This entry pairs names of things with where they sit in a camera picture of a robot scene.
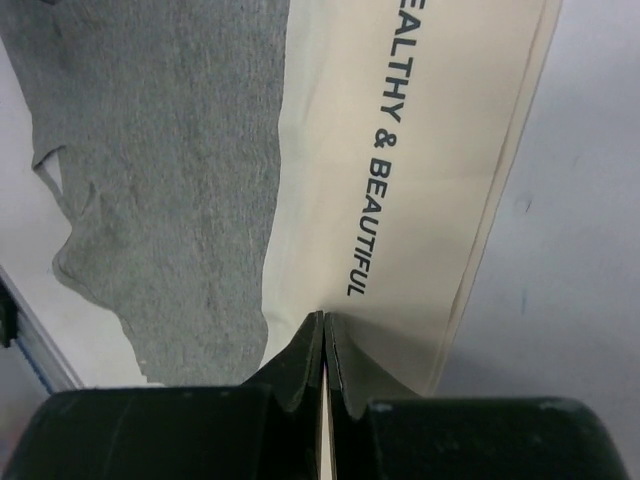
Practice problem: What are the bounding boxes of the aluminium mounting rail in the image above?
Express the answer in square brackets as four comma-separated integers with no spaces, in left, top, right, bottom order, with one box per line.
[1,268,85,394]

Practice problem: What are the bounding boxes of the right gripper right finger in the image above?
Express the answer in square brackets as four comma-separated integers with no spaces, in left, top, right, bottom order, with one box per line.
[324,314,629,479]

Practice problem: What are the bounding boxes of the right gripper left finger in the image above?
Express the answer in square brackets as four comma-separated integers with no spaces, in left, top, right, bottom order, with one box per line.
[14,313,324,480]

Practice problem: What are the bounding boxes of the grey and cream underwear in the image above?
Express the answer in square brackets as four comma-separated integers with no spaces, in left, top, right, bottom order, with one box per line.
[1,1,560,394]

